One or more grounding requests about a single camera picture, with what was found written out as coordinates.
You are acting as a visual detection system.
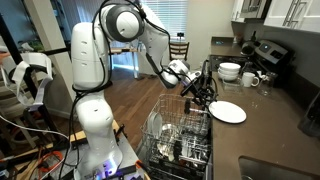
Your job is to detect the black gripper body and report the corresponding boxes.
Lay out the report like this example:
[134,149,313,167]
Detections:
[180,71,217,104]

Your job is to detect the white plate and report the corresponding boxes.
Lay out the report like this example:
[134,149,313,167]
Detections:
[147,112,162,139]
[209,101,247,124]

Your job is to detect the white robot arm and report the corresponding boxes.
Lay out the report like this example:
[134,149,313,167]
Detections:
[71,0,216,180]

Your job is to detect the clear glass container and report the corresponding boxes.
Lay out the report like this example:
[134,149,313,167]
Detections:
[222,79,243,94]

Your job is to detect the stack of white bowls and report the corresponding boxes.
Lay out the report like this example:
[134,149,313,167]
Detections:
[218,62,241,81]

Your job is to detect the white mug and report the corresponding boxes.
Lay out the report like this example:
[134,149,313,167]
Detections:
[242,72,260,87]

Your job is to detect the wooden chair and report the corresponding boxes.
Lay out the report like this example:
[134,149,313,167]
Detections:
[169,42,189,60]

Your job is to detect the clear glass jar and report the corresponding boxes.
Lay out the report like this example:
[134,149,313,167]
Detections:
[257,72,277,96]

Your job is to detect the black electric stove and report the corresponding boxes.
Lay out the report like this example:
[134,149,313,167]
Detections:
[209,38,292,83]

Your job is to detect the kitchen sink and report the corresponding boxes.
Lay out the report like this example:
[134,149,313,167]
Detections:
[238,156,320,180]

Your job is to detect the microwave oven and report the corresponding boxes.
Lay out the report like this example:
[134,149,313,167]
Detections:
[240,0,272,19]

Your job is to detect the white upper cabinets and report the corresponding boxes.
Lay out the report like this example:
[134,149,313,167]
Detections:
[231,0,320,33]

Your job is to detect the wooden robot cart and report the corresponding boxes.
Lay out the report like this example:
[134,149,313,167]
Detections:
[4,131,151,180]

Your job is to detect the wire dishwasher rack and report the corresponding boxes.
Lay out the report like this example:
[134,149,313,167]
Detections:
[141,94,212,178]

